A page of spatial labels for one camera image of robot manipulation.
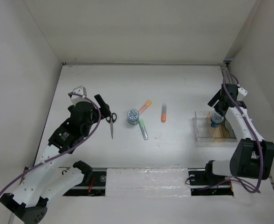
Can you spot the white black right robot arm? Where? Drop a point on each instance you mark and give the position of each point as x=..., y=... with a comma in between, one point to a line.
x=253, y=156

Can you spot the clear plastic tray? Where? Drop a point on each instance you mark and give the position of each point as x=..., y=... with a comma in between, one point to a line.
x=203, y=129

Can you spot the blue white round jar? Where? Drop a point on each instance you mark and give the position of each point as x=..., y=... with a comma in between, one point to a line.
x=216, y=119
x=133, y=116

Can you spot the pink highlighter yellow cap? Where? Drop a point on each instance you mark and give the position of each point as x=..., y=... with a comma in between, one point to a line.
x=145, y=106

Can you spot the orange highlighter grey cap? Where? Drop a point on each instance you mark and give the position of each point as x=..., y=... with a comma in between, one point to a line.
x=164, y=112

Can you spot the aluminium side rail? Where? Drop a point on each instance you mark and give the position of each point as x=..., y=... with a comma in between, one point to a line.
x=230, y=72

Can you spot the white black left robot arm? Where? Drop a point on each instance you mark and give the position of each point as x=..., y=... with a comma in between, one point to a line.
x=29, y=202

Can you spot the green highlighter clear cap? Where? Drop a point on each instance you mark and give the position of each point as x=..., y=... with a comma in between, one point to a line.
x=143, y=129

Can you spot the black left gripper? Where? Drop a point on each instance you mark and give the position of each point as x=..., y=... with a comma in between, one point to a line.
x=104, y=107

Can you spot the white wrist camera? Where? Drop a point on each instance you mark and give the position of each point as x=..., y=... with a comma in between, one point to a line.
x=241, y=94
x=78, y=95

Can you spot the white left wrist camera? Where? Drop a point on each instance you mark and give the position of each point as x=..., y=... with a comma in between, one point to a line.
x=78, y=95

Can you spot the smoked grey plastic tray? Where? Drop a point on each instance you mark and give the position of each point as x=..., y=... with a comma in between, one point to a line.
x=228, y=131

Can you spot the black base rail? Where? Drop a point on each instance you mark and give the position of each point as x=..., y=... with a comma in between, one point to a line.
x=198, y=185

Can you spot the black handled scissors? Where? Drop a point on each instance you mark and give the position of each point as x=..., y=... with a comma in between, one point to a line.
x=111, y=119

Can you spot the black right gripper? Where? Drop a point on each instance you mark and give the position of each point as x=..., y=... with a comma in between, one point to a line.
x=214, y=100

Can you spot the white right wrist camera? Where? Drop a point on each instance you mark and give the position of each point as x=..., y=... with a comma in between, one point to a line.
x=241, y=94

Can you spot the wooden tray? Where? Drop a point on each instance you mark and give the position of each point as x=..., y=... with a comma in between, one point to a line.
x=216, y=132

